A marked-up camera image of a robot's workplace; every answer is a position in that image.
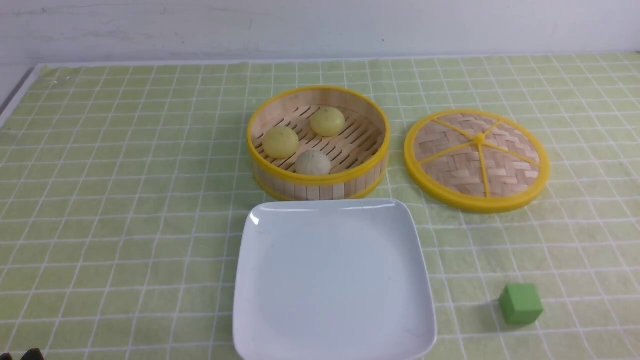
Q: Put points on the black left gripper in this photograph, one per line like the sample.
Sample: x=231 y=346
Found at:
x=29 y=355

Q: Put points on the yellow steamed bun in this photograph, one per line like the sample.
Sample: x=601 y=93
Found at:
x=280 y=142
x=327 y=122

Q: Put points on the grey white steamed bun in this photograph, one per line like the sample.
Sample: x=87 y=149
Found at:
x=313 y=163

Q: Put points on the white square plate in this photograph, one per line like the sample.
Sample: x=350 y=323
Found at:
x=332 y=280

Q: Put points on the green checkered tablecloth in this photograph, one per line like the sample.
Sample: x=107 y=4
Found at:
x=125 y=189

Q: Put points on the bamboo steamer basket yellow rim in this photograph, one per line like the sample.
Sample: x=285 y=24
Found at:
x=319 y=143

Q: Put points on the woven bamboo steamer lid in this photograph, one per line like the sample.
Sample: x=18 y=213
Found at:
x=476 y=161

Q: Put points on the green cube block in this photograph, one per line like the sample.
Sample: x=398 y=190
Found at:
x=520 y=304

